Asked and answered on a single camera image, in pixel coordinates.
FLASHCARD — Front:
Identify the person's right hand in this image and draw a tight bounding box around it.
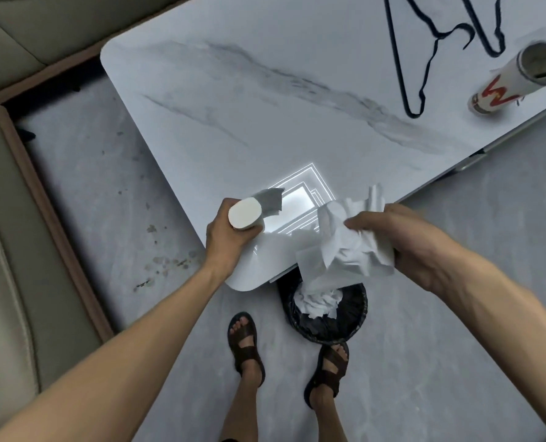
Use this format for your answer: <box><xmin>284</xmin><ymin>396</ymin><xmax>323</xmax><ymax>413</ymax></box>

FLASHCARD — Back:
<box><xmin>344</xmin><ymin>203</ymin><xmax>450</xmax><ymax>293</ymax></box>

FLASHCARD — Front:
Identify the person's left hand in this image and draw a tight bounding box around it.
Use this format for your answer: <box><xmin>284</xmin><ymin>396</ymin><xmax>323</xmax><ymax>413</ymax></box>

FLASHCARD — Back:
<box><xmin>205</xmin><ymin>197</ymin><xmax>267</xmax><ymax>284</ymax></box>

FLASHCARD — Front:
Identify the white tissue roll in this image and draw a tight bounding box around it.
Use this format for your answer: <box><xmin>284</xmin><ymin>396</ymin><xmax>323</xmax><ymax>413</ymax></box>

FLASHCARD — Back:
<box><xmin>228</xmin><ymin>187</ymin><xmax>285</xmax><ymax>231</ymax></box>

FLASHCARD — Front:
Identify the white tissue sheet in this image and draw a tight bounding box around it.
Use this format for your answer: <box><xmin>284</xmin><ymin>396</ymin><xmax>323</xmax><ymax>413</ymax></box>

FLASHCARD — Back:
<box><xmin>294</xmin><ymin>184</ymin><xmax>397</xmax><ymax>298</ymax></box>

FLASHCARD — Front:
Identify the black trash bin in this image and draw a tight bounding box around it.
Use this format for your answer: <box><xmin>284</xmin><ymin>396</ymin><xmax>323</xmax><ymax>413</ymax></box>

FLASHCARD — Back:
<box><xmin>277</xmin><ymin>276</ymin><xmax>368</xmax><ymax>344</ymax></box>

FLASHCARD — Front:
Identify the person's left forearm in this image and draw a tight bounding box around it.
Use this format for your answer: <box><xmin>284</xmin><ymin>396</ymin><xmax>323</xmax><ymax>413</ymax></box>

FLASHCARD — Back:
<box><xmin>0</xmin><ymin>264</ymin><xmax>230</xmax><ymax>442</ymax></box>

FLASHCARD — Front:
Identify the person's right forearm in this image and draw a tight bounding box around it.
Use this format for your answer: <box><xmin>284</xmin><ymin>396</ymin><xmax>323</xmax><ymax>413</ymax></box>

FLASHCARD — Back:
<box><xmin>431</xmin><ymin>243</ymin><xmax>546</xmax><ymax>438</ymax></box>

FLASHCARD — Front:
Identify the grey marble floor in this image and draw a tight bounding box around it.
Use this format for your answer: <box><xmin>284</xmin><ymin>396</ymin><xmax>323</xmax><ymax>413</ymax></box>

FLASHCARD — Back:
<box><xmin>0</xmin><ymin>59</ymin><xmax>546</xmax><ymax>442</ymax></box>

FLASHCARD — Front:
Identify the person's left leg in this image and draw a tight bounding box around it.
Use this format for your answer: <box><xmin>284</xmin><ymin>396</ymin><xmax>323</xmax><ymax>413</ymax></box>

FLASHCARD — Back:
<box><xmin>220</xmin><ymin>316</ymin><xmax>266</xmax><ymax>442</ymax></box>

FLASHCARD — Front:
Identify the person's leg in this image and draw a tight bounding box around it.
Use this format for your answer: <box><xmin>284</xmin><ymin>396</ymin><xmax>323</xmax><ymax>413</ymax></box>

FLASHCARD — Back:
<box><xmin>309</xmin><ymin>344</ymin><xmax>348</xmax><ymax>442</ymax></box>
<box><xmin>220</xmin><ymin>316</ymin><xmax>266</xmax><ymax>442</ymax></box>

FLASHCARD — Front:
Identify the person's right leg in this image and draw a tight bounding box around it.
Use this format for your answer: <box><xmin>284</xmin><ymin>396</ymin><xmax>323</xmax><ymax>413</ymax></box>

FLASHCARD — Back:
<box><xmin>309</xmin><ymin>344</ymin><xmax>348</xmax><ymax>442</ymax></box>

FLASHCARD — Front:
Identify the crumpled white paper waste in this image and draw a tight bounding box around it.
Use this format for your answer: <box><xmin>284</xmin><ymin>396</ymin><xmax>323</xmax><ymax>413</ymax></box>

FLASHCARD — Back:
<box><xmin>293</xmin><ymin>289</ymin><xmax>343</xmax><ymax>320</ymax></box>

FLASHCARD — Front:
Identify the brown left sandal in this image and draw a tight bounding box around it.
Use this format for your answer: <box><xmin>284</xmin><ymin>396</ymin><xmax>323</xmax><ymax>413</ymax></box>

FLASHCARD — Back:
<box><xmin>227</xmin><ymin>311</ymin><xmax>266</xmax><ymax>387</ymax></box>

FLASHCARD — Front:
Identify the brown sandal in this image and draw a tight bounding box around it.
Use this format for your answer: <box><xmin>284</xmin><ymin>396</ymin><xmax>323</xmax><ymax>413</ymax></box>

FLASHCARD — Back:
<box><xmin>227</xmin><ymin>311</ymin><xmax>266</xmax><ymax>387</ymax></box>
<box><xmin>304</xmin><ymin>343</ymin><xmax>350</xmax><ymax>410</ymax></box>

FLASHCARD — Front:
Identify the brown right sandal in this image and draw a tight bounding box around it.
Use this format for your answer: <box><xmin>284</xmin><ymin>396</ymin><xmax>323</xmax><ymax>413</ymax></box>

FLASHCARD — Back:
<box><xmin>304</xmin><ymin>343</ymin><xmax>350</xmax><ymax>410</ymax></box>

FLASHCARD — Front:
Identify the white paper cup red print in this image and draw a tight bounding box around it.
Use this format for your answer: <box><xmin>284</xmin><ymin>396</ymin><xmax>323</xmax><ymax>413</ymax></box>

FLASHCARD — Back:
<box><xmin>467</xmin><ymin>41</ymin><xmax>546</xmax><ymax>117</ymax></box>

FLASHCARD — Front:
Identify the beige leather sofa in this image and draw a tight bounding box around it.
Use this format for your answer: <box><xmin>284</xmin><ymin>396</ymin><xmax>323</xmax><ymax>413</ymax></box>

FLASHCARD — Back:
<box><xmin>0</xmin><ymin>0</ymin><xmax>198</xmax><ymax>428</ymax></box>

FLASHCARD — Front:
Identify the black wire hanger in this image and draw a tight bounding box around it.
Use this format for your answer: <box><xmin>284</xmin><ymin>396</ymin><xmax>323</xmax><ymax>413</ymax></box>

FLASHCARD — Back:
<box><xmin>459</xmin><ymin>0</ymin><xmax>506</xmax><ymax>56</ymax></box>
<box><xmin>383</xmin><ymin>0</ymin><xmax>476</xmax><ymax>118</ymax></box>

